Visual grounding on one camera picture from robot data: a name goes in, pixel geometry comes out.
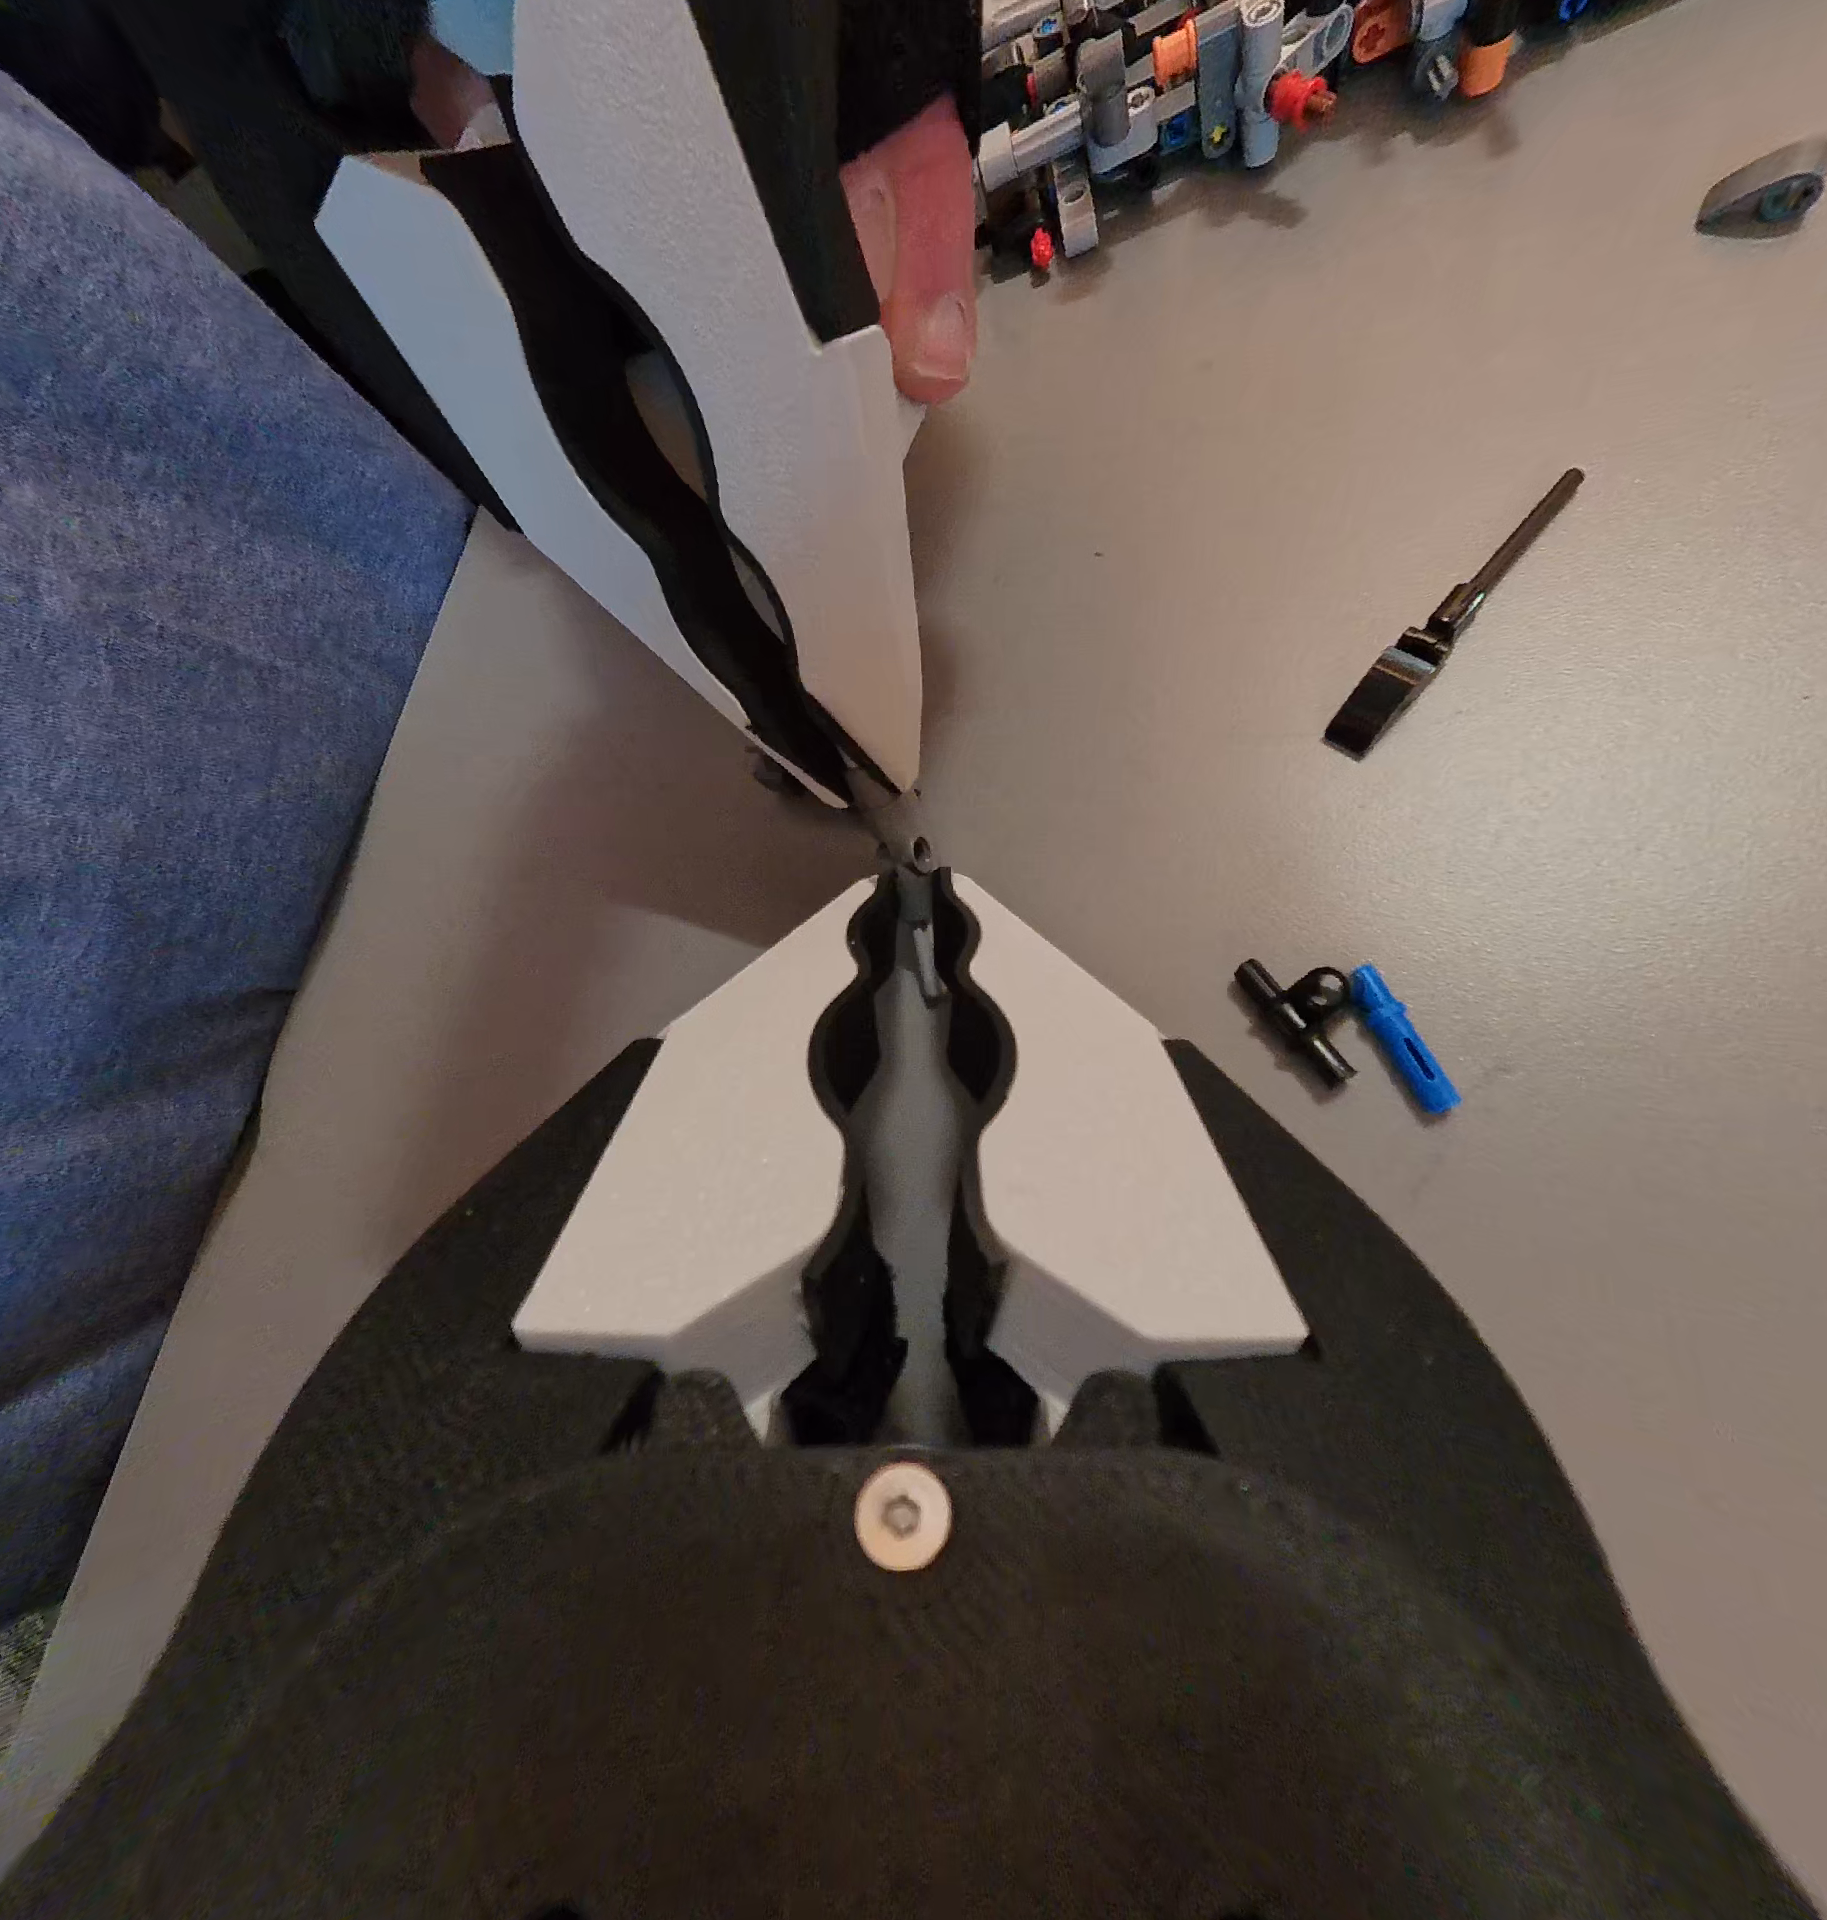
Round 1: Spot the black connector with blue pin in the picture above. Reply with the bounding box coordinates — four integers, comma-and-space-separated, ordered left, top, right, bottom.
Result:
1231, 959, 1461, 1114

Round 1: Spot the person's left hand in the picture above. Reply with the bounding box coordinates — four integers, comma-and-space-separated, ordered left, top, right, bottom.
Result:
403, 30, 985, 410

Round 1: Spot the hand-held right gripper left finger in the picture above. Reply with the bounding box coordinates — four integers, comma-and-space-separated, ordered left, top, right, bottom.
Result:
511, 875, 894, 1450

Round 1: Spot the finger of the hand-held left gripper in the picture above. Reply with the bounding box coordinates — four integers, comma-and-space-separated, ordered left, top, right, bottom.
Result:
314, 137, 896, 815
508, 0, 932, 797

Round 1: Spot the grey lego bush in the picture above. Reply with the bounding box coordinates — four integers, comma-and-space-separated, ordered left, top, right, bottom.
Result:
1696, 137, 1827, 231

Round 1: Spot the black lego axle with connector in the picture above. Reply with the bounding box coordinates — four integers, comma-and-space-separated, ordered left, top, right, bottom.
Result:
1321, 467, 1586, 757

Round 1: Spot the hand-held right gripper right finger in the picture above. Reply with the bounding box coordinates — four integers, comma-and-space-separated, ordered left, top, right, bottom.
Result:
913, 875, 1324, 1450

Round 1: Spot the partly built lego model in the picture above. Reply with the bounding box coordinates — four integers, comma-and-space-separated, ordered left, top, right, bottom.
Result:
974, 0, 1530, 271

